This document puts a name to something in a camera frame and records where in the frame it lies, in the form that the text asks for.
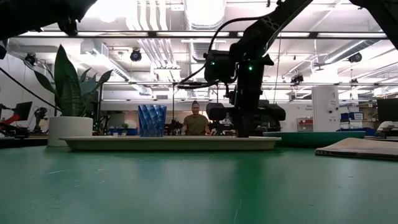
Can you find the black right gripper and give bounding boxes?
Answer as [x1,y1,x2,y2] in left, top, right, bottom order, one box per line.
[206,74,286,138]

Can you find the blue faceted cup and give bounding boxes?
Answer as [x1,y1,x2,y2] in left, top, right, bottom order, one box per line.
[137,104,167,138]

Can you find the teal plate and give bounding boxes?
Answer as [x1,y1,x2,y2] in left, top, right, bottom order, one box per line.
[262,131,366,149]

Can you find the beige serving tray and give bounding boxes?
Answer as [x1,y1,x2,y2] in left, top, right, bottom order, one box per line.
[58,135,282,152]

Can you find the person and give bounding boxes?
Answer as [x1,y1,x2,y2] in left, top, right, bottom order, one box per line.
[181,100,212,136]

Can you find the shelf with red boxes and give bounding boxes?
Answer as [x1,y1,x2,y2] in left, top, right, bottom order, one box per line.
[297,117,314,133]

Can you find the white pillar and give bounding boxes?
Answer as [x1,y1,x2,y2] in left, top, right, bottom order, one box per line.
[312,85,340,133]

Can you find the blue storage bins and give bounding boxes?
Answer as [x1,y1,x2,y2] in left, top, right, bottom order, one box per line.
[340,112,364,122]

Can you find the brown wooden board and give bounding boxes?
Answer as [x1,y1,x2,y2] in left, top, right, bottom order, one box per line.
[314,138,398,162]

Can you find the black monitor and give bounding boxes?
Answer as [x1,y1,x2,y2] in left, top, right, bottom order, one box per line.
[376,98,398,123]

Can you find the long LED light bar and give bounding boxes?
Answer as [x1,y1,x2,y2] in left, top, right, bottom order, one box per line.
[18,30,388,40]

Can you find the white round plant pot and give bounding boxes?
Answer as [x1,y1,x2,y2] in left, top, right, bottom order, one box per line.
[47,116,94,147]

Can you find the green snake plant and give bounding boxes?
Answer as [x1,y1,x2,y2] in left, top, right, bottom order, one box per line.
[33,44,113,118]

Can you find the black laptop screen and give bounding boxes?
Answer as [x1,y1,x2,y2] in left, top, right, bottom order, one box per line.
[12,101,33,119]

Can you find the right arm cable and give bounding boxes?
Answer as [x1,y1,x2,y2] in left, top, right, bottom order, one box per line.
[176,15,271,91]

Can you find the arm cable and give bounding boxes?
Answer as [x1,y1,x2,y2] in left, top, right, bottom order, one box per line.
[176,15,271,91]
[0,67,62,112]

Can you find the round silver air duct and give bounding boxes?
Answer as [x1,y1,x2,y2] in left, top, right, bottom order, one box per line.
[183,0,227,65]

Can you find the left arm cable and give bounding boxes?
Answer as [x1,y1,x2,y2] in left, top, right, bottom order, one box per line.
[0,67,62,112]

